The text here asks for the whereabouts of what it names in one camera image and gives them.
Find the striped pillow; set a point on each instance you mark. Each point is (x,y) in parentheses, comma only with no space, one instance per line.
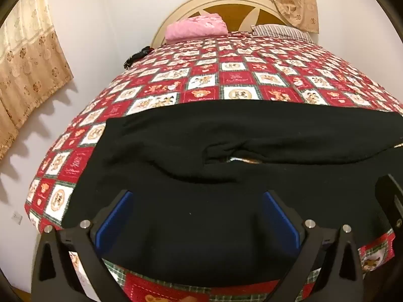
(278,30)

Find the pink folded blanket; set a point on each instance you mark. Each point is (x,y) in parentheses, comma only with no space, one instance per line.
(195,28)

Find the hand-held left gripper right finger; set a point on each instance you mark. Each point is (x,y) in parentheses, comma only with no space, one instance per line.
(280,223)

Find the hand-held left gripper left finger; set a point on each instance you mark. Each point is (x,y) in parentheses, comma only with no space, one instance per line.
(115,220)

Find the red printed patchwork quilt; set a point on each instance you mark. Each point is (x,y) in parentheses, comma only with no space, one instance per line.
(233,78)

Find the beige floral curtain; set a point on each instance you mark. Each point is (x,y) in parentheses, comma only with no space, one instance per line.
(292,0)
(28,66)

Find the black sweater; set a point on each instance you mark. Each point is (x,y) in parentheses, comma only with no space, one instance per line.
(201,163)

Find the small black item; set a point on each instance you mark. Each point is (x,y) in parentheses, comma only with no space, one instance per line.
(137,57)

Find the cream and wood headboard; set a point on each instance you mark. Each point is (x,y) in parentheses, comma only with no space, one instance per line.
(234,12)

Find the white wall socket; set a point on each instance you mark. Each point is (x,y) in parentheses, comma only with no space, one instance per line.
(17,219)

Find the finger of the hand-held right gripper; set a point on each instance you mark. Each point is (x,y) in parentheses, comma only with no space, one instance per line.
(390,195)

